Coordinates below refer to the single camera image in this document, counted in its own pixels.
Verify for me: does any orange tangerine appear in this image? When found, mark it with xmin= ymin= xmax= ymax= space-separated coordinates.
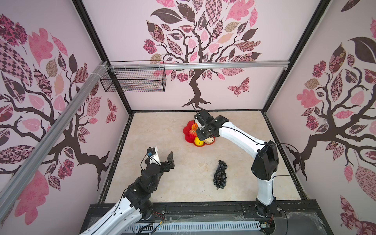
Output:
xmin=192 ymin=122 xmax=198 ymax=130

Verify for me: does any red pomegranate fruit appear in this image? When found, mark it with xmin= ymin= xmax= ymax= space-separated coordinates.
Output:
xmin=189 ymin=129 xmax=197 ymax=139

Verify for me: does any yellow lemon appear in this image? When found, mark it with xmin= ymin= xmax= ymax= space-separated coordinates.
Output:
xmin=194 ymin=137 xmax=205 ymax=146

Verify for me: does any red flower-shaped fruit bowl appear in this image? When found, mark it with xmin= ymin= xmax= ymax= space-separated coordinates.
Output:
xmin=183 ymin=120 xmax=206 ymax=147

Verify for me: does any black grape bunch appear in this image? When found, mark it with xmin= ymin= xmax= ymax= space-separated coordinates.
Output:
xmin=213 ymin=160 xmax=228 ymax=189

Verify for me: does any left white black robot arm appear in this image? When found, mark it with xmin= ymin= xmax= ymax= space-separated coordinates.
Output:
xmin=81 ymin=147 xmax=175 ymax=235

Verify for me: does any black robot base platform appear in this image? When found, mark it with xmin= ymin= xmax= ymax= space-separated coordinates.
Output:
xmin=79 ymin=199 xmax=334 ymax=235

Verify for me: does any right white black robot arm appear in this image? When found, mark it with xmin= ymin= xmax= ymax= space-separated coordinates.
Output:
xmin=194 ymin=110 xmax=282 ymax=217

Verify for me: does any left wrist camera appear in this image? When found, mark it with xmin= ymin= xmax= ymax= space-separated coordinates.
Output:
xmin=146 ymin=147 xmax=161 ymax=165

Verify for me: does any white slotted cable duct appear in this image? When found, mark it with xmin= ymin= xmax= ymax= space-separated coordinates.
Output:
xmin=122 ymin=221 xmax=261 ymax=235

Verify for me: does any black wire mesh basket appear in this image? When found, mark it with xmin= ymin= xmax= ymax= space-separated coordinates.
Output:
xmin=100 ymin=60 xmax=167 ymax=93

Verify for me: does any rear aluminium frame rail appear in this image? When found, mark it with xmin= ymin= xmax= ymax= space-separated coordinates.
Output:
xmin=109 ymin=61 xmax=290 ymax=70

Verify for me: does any aluminium frame rail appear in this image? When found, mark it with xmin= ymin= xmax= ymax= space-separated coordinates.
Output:
xmin=1 ymin=61 xmax=108 ymax=219
xmin=109 ymin=61 xmax=290 ymax=70

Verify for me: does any left aluminium frame rail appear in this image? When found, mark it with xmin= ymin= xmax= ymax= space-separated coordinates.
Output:
xmin=1 ymin=61 xmax=108 ymax=219

